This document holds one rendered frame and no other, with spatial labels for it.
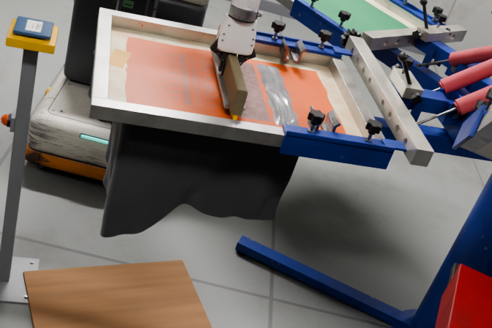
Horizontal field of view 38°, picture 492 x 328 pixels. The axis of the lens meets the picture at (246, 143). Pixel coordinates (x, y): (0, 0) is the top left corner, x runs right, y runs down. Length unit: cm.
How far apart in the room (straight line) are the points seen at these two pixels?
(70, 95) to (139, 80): 124
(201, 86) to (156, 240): 106
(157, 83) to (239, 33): 26
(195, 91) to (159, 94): 11
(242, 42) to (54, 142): 127
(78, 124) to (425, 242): 168
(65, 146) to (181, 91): 115
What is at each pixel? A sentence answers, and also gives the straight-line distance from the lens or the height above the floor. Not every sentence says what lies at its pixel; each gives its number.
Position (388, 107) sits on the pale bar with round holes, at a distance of 206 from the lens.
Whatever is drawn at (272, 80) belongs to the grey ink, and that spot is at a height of 96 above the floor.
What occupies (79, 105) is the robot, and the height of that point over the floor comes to 28.
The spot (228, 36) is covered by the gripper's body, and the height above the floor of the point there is 111.
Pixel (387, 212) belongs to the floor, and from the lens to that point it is 356.
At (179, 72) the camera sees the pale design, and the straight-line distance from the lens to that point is 204.
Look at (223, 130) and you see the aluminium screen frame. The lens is 177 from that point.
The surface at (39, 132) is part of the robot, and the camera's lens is 301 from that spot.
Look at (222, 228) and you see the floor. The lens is 306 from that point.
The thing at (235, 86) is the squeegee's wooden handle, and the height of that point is 105.
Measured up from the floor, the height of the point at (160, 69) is 95.
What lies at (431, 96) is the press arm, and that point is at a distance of 220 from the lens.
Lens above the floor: 186
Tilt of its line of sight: 30 degrees down
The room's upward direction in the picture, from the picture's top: 18 degrees clockwise
